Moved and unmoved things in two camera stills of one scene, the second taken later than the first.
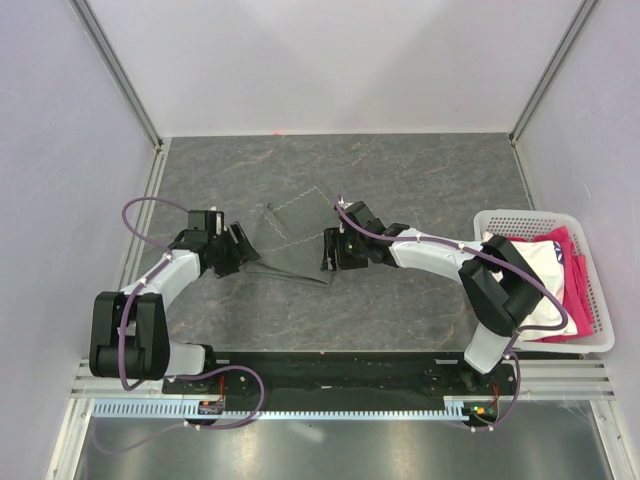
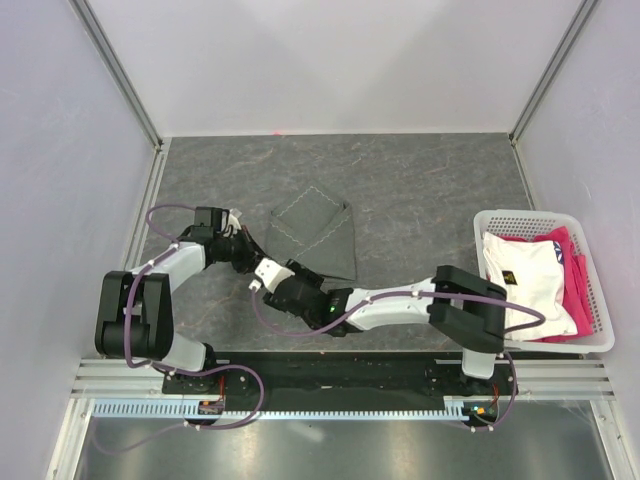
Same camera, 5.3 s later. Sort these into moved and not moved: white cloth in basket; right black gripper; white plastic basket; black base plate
Moved: right black gripper
Not moved: black base plate; white plastic basket; white cloth in basket
